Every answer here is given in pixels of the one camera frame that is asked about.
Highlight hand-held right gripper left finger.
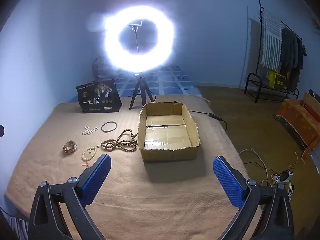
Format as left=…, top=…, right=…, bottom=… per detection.
left=27, top=153, right=112, bottom=240

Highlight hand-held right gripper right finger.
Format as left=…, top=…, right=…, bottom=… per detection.
left=213, top=155, right=295, bottom=240

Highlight cream bead bracelet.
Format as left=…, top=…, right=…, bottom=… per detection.
left=80, top=147, right=97, bottom=167

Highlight long wooden bead necklace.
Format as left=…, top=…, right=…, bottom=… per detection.
left=100, top=127, right=139, bottom=152

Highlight brown strap wristwatch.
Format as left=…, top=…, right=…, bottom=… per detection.
left=63, top=141, right=78, bottom=155

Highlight white pearl bracelet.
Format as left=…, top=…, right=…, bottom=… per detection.
left=82, top=126, right=98, bottom=136

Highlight black bangle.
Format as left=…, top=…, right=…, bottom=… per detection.
left=101, top=121, right=117, bottom=132

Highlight white power strip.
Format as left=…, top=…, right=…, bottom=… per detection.
left=274, top=172, right=294, bottom=188

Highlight black printed snack bag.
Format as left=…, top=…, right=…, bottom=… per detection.
left=76, top=79, right=123, bottom=114

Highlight orange cloth covered table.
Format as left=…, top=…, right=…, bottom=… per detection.
left=274, top=99, right=320, bottom=164

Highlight striped cloth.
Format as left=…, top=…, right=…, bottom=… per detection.
left=5, top=217, right=29, bottom=240

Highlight black tripod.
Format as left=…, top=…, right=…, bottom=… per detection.
left=129, top=73, right=156, bottom=110

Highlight black clothes rack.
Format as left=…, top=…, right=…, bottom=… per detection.
left=244, top=0, right=307, bottom=104

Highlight flat red box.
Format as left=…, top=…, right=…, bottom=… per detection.
left=300, top=101, right=320, bottom=117

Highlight patterned quilt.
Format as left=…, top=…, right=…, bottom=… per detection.
left=92, top=56, right=118, bottom=80

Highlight yellow box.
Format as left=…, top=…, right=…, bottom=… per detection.
left=267, top=70, right=287, bottom=89

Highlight blue checked bedsheet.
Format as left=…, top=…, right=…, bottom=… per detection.
left=69, top=65, right=203, bottom=103

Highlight tan cardboard box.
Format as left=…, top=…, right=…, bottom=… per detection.
left=302, top=92, right=320, bottom=115

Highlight dark hanging clothes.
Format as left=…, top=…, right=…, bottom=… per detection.
left=279, top=27, right=304, bottom=93

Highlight striped towel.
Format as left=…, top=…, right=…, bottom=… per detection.
left=259, top=9, right=283, bottom=71

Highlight white cable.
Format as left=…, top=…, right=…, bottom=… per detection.
left=237, top=149, right=299, bottom=188

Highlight black cable with switch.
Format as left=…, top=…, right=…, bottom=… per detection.
left=187, top=110, right=228, bottom=132

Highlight white ring light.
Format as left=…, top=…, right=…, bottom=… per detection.
left=101, top=5, right=175, bottom=74

